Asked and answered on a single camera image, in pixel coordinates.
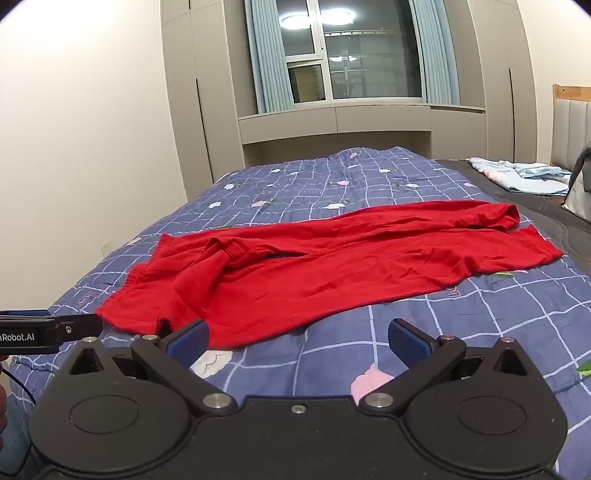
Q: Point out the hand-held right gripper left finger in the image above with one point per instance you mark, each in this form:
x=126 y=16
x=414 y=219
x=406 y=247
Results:
x=189 y=342

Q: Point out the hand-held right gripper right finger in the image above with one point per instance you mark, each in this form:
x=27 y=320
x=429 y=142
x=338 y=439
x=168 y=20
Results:
x=406 y=344

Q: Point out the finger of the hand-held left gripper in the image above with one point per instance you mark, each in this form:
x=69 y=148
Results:
x=27 y=313
x=81 y=326

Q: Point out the red pants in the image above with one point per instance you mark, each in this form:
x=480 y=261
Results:
x=295 y=272

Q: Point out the blue checked floral blanket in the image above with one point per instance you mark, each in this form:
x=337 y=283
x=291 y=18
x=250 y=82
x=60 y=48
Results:
x=332 y=184

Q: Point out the grey quilted mattress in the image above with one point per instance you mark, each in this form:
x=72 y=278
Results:
x=545 y=217

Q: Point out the light blue folded cloth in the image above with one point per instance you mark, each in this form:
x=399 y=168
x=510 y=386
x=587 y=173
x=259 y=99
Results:
x=517 y=177

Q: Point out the silver grey pillow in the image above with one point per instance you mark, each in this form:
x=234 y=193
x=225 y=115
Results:
x=579 y=205

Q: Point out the beige window seat cabinet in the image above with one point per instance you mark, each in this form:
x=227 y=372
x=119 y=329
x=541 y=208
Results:
x=332 y=122

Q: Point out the beige wardrobe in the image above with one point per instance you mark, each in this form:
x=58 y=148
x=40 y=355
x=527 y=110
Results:
x=203 y=92
x=508 y=83

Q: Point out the wooden padded headboard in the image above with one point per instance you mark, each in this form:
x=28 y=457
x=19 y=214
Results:
x=572 y=120

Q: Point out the light blue curtain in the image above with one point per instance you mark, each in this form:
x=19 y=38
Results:
x=268 y=55
x=436 y=50

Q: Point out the window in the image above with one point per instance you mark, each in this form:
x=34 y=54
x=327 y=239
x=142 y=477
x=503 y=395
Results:
x=364 y=50

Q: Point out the white wall socket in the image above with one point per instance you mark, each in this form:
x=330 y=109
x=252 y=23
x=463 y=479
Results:
x=105 y=247

